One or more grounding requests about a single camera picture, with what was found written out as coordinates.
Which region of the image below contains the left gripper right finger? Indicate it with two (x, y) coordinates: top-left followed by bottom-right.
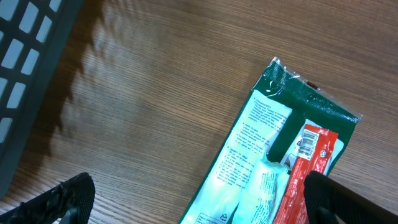
(303, 170), (397, 224)

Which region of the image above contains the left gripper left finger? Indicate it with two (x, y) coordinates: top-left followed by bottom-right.
(1, 172), (95, 224)

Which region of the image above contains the red sachet stick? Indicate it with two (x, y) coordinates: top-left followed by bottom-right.
(273, 124), (338, 224)

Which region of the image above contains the pale teal sachet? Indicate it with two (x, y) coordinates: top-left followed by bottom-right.
(232, 160), (289, 224)

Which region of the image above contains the green plastic packet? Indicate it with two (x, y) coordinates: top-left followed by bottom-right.
(179, 57), (363, 223)

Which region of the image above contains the grey plastic shopping basket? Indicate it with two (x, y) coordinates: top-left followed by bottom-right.
(1, 0), (83, 196)

